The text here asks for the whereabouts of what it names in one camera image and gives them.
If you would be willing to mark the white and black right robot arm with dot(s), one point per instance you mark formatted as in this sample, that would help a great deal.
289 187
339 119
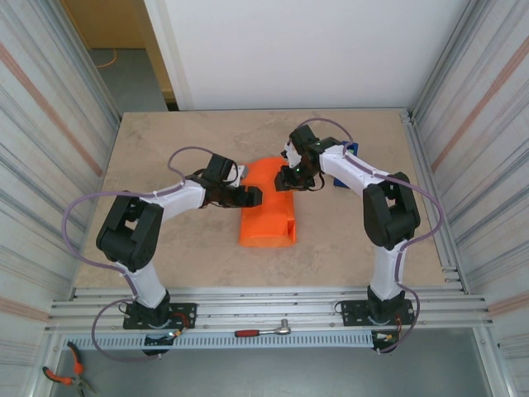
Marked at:
347 169

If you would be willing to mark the black electronics bracket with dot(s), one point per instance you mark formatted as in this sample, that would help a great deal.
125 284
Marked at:
155 352
377 339

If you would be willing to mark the orange wrapping paper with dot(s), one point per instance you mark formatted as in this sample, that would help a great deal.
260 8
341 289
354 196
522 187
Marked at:
264 223

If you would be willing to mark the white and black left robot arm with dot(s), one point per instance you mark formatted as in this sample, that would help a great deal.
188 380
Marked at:
177 198

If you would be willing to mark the aluminium mounting rails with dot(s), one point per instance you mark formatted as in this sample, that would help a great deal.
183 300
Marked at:
264 298

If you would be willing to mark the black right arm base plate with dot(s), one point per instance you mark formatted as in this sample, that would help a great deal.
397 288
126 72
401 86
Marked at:
351 308

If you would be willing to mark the blue tape dispenser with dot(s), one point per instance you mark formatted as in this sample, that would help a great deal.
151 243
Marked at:
339 182

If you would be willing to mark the aluminium side rail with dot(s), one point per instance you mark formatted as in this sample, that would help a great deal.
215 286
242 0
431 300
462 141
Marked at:
415 140

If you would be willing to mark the aluminium frame post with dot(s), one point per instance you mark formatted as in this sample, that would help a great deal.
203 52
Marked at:
99 82
438 62

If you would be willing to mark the tan wooden door jamb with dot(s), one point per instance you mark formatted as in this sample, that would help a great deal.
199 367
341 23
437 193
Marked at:
161 74

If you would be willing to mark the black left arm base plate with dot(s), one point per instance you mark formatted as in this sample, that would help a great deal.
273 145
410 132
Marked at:
188 310

